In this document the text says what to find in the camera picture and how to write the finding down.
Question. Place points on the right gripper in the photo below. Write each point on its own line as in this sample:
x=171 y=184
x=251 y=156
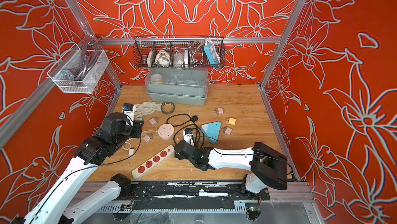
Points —
x=177 y=155

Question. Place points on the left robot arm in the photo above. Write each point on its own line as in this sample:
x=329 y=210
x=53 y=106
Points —
x=55 y=207

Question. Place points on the tape roll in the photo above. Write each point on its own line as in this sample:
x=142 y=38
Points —
x=167 y=108

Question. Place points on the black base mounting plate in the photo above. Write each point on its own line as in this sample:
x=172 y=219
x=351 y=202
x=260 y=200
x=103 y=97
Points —
x=230 y=189

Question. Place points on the black wire basket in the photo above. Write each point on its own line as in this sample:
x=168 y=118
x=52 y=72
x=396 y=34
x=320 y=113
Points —
x=181 y=51

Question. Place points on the grey plastic storage box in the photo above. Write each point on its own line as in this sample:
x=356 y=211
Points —
x=178 y=86

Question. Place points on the clear plastic wall basket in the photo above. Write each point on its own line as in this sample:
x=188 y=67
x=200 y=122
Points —
x=79 y=70

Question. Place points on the pink round power socket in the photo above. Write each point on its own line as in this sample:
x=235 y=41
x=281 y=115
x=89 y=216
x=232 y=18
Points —
x=166 y=131

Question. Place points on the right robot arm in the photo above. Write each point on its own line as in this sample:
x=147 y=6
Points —
x=267 y=166

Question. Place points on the pink plug adapter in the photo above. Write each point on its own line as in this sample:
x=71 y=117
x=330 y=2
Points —
x=154 y=121
x=148 y=138
x=219 y=111
x=227 y=131

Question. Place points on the white power strip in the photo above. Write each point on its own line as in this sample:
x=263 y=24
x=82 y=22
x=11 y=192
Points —
x=151 y=163

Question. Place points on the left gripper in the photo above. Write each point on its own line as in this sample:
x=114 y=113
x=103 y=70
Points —
x=137 y=126

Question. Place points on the yellow plug adapter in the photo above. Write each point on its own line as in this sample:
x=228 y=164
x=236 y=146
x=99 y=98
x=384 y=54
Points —
x=231 y=121

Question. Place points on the white work glove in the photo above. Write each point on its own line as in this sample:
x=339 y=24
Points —
x=146 y=108

